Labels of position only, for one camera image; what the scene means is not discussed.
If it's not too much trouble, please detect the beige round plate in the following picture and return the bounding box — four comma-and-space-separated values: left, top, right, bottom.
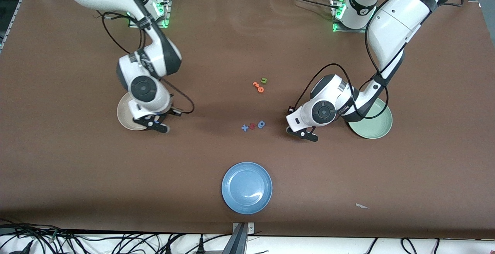
117, 93, 136, 131

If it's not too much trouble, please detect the large table cover sheet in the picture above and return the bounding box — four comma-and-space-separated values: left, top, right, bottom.
0, 0, 495, 240

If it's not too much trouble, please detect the green round plate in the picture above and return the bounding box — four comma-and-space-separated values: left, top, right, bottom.
348, 97, 393, 140

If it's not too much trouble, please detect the blue round plate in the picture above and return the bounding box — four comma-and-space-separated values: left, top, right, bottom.
222, 162, 273, 215

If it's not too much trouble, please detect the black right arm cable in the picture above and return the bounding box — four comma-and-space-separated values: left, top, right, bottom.
96, 10, 195, 114

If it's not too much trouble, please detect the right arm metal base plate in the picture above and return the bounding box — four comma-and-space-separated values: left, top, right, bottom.
155, 0, 171, 28

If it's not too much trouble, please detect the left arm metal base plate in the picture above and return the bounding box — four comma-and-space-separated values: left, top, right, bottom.
332, 0, 374, 33

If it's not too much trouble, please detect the metal table bracket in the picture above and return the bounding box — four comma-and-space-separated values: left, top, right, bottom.
231, 222, 256, 254

